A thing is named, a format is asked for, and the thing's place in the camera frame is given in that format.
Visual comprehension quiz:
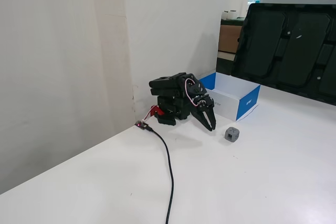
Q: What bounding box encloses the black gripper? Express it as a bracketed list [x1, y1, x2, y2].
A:
[189, 93, 217, 132]

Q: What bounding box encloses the gray block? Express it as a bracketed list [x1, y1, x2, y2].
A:
[224, 126, 240, 144]

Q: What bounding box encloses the blue and white cardboard box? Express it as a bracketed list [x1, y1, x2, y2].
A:
[198, 71, 261, 122]

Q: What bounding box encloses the brown cardboard box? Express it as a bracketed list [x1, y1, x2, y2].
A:
[218, 24, 243, 54]

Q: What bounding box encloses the red table clamp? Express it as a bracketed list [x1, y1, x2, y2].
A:
[148, 105, 165, 116]

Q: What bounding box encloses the dark green cabinet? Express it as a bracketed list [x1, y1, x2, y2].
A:
[216, 18, 246, 74]

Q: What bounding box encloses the small controller board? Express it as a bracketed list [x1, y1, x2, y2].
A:
[134, 120, 151, 132]

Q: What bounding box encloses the black plastic tray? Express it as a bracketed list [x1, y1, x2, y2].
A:
[230, 3, 336, 105]

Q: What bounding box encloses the red white gripper servo wire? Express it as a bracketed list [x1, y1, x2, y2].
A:
[184, 77, 201, 107]

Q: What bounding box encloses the red white board wire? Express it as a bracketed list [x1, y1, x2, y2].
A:
[141, 110, 155, 123]

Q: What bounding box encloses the black power cable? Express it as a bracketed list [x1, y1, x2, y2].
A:
[146, 125, 175, 224]

